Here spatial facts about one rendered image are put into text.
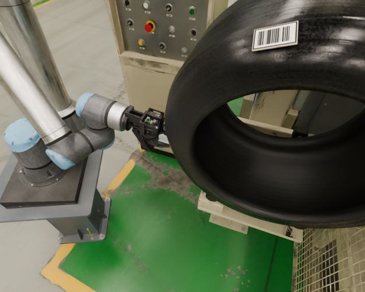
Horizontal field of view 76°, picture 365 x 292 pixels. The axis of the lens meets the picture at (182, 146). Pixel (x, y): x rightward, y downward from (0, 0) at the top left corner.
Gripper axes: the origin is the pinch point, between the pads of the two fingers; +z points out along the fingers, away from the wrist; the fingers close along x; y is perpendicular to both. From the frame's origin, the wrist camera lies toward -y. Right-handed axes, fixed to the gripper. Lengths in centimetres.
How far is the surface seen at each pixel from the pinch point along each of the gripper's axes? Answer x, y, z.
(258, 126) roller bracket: 25.9, -5.7, 23.4
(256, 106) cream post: 28.2, 1.5, 19.9
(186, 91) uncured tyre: -11.3, 30.0, 0.7
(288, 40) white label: -12.0, 44.6, 13.9
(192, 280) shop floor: -18, -101, 26
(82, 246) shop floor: -23, -110, -49
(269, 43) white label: -11.9, 43.6, 11.7
